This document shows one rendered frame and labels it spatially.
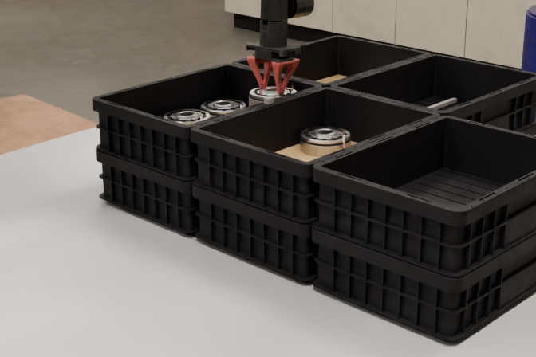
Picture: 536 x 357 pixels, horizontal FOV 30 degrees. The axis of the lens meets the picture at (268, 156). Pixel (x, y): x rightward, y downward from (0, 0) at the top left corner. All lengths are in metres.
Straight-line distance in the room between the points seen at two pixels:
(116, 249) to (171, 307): 0.26
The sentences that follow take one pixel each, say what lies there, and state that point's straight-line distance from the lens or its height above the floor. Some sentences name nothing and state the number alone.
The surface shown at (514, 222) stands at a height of 0.86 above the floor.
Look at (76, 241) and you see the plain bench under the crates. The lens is 1.98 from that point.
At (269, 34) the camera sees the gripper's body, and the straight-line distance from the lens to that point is 2.07.
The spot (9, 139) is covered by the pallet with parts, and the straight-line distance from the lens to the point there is 4.37.
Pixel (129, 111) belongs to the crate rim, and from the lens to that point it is 1.98.
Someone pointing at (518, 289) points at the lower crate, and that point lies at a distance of 1.74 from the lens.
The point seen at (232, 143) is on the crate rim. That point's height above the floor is 0.93.
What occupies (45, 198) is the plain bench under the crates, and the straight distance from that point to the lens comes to 2.20.
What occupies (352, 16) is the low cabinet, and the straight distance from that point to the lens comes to 6.30.
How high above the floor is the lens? 1.50
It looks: 20 degrees down
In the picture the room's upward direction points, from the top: straight up
